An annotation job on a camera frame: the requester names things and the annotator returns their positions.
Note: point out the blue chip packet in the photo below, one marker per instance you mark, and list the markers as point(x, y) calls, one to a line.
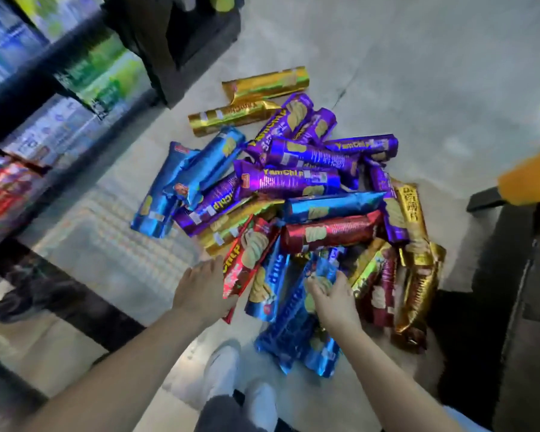
point(292, 323)

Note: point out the person's left forearm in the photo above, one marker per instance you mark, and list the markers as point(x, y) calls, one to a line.
point(117, 382)

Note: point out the grey trousers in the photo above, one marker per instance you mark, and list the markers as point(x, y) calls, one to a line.
point(227, 416)

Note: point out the red packs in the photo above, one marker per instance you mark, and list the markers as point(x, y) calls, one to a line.
point(4, 191)

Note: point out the person's right forearm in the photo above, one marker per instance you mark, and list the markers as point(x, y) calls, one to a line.
point(387, 382)

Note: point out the person's left fingers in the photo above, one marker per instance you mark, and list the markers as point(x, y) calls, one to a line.
point(211, 267)

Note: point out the white plastic basket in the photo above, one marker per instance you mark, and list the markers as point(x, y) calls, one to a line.
point(112, 247)

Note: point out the person's right hand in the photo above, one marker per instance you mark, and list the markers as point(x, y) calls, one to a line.
point(337, 305)

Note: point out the person's right fingers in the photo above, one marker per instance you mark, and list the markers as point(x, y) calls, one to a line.
point(326, 283)

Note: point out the light blue sleeve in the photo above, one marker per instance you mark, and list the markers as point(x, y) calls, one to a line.
point(468, 422)

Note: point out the green boxes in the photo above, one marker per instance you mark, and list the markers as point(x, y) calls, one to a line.
point(108, 78)

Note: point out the person's left hand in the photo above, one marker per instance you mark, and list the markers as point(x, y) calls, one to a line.
point(200, 290)

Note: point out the white and blue boxes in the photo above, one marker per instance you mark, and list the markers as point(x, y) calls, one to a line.
point(49, 130)

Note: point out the orange object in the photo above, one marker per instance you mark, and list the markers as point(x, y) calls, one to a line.
point(531, 177)

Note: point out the white right shoe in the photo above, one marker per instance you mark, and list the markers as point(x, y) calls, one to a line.
point(261, 407)

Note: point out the pile of foil snack tubes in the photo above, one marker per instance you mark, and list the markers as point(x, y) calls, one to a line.
point(292, 179)

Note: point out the red chip packet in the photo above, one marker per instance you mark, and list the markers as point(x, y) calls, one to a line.
point(252, 249)

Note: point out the black shelf unit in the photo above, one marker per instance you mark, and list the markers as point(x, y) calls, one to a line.
point(22, 85)

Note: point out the black cabinet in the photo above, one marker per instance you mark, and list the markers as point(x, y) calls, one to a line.
point(513, 319)

